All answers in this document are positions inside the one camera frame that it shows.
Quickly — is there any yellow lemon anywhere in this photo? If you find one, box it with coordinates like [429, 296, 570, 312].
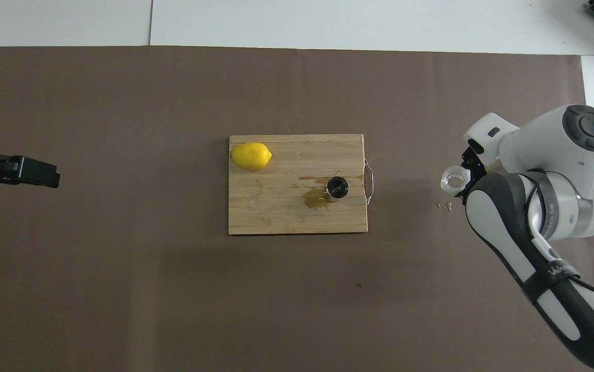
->
[230, 142, 273, 171]

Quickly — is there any brown paper table mat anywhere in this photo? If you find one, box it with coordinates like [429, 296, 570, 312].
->
[0, 45, 594, 372]

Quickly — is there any clear faceted glass cup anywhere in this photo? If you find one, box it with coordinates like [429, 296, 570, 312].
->
[440, 164, 472, 195]

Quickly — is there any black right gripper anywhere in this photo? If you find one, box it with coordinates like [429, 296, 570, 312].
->
[455, 147, 486, 199]

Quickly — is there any wooden cutting board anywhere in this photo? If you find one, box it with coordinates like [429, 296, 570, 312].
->
[228, 134, 375, 236]

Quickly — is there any steel double jigger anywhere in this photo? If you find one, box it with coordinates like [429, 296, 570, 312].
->
[325, 176, 350, 201]

